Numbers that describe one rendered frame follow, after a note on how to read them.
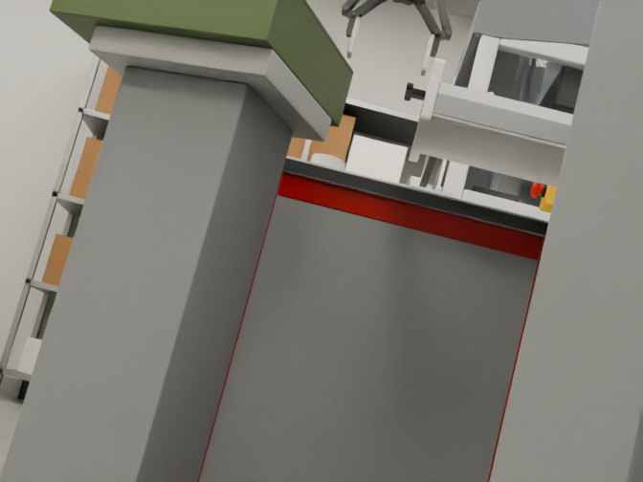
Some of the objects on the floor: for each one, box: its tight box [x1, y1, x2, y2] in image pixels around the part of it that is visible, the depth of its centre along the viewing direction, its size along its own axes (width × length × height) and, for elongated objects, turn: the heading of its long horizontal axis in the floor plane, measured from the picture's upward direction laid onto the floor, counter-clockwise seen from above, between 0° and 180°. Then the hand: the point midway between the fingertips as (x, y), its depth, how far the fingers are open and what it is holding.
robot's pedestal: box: [0, 25, 331, 482], centre depth 154 cm, size 30×30×76 cm
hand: (387, 58), depth 191 cm, fingers open, 13 cm apart
